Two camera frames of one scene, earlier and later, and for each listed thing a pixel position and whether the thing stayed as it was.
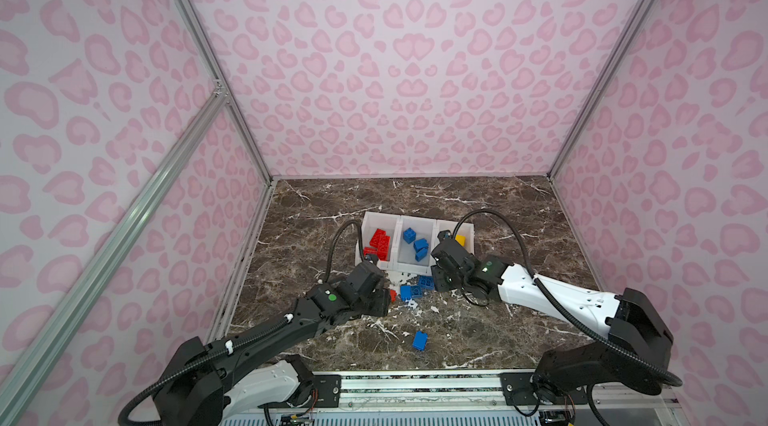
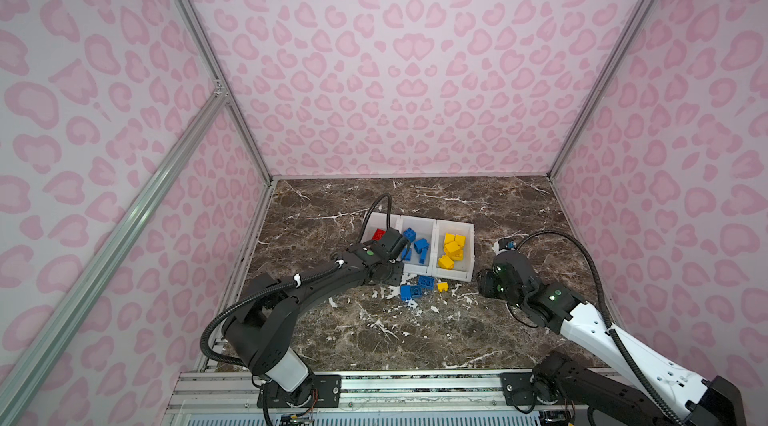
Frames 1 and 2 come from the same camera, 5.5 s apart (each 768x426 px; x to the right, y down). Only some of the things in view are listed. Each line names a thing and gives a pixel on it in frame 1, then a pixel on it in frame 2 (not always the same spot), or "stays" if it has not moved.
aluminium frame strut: [70, 309] stays
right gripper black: [437, 272] to [484, 280]
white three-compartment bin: [406, 243] stays
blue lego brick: [426, 282] stays
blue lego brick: [409, 235] stays
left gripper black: [383, 295] to [398, 275]
